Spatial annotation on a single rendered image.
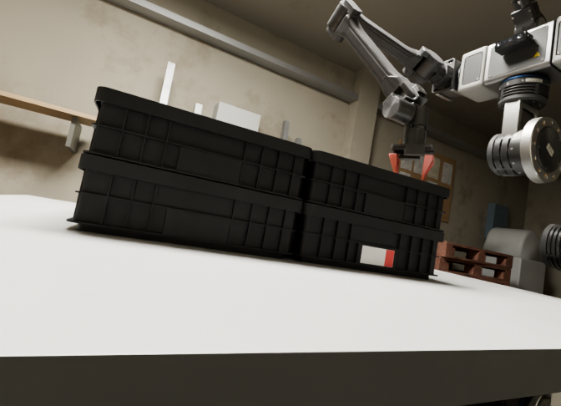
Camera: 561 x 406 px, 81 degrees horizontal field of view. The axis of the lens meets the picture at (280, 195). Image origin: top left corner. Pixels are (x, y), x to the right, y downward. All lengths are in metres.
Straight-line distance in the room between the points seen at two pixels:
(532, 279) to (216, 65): 4.83
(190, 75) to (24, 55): 1.27
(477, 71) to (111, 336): 1.39
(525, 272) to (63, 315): 5.44
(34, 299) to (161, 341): 0.08
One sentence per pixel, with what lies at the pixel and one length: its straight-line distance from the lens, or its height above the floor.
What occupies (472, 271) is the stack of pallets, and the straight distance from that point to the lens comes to 4.04.
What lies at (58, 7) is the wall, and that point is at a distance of 3.53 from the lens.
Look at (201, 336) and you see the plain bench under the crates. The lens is 0.19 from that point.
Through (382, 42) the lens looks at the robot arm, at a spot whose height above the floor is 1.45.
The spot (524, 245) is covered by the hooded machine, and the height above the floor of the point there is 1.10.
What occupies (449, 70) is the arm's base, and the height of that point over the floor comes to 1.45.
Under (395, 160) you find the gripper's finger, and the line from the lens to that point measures 0.91.
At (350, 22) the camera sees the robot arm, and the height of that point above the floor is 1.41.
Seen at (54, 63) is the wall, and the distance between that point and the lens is 3.36.
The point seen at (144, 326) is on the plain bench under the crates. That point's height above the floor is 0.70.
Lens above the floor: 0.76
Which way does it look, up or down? 5 degrees up
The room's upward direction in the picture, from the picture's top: 10 degrees clockwise
